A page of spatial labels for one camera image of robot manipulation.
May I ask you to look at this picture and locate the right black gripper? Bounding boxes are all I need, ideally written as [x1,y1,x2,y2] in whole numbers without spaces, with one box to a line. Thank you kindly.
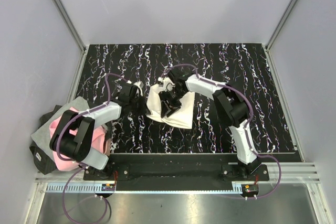
[159,87,187,118]

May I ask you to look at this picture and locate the white cloth napkin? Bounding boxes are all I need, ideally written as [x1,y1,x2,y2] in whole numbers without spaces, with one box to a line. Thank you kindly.
[146,78,195,129]

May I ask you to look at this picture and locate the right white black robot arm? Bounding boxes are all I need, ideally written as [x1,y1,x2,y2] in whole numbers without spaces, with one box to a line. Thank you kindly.
[159,73,261,180]

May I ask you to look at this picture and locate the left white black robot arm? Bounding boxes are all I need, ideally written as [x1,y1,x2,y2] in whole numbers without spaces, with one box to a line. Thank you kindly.
[49,81,146,180]

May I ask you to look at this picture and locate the grey cloth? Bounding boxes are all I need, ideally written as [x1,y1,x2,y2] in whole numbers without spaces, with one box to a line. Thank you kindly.
[30,97,92,156]

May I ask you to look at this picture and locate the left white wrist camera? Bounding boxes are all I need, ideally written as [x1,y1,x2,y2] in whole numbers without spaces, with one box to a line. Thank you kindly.
[133,81,144,97]

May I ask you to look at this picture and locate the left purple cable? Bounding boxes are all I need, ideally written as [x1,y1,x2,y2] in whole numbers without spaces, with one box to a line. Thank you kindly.
[56,72,134,223]

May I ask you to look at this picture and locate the purple cable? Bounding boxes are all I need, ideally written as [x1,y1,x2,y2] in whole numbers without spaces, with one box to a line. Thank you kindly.
[160,63,283,200]
[56,72,134,223]

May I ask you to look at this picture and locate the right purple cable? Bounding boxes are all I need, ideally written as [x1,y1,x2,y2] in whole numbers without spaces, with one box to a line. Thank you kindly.
[160,63,283,200]

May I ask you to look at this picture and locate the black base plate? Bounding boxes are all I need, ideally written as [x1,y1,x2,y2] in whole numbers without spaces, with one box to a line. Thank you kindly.
[83,153,269,182]

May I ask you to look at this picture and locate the white slotted cable duct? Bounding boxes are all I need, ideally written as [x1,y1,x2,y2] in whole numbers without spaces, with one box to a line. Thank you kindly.
[47,183,242,194]

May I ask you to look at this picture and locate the left frame post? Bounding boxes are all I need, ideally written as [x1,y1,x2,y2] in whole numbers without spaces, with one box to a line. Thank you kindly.
[52,0,87,53]

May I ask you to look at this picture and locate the frame post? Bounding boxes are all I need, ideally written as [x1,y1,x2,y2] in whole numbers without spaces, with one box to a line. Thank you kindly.
[52,0,87,53]
[265,0,299,50]

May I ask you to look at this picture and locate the aluminium frame rail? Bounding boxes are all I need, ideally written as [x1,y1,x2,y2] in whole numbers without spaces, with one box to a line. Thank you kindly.
[34,162,320,184]

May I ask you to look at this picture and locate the right frame post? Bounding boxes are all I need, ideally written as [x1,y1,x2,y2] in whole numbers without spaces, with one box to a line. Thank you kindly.
[265,0,299,50]

